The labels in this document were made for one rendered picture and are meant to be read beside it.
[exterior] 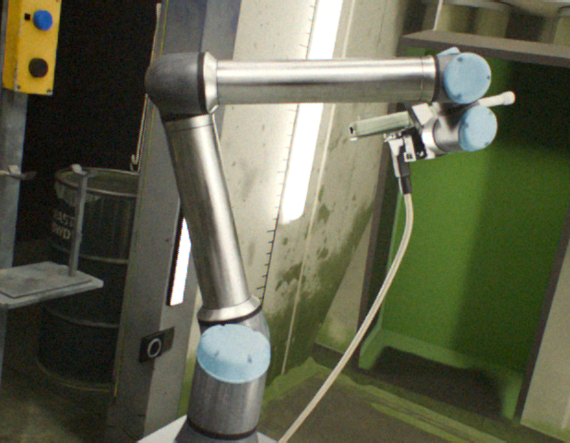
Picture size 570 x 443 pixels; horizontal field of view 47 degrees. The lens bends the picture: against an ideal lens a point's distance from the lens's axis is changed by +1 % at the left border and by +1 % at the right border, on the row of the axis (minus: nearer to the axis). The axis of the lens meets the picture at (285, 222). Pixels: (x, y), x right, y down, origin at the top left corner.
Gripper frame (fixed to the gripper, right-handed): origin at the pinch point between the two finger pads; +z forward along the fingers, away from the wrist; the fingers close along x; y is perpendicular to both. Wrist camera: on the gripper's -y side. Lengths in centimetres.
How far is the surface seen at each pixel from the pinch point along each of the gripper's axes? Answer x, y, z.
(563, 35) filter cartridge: 137, -22, 84
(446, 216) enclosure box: 45, 36, 57
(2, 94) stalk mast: -92, -33, 37
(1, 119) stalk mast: -94, -27, 38
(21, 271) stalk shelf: -101, 14, 45
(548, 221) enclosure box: 69, 43, 32
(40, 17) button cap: -78, -49, 25
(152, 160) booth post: -55, -8, 65
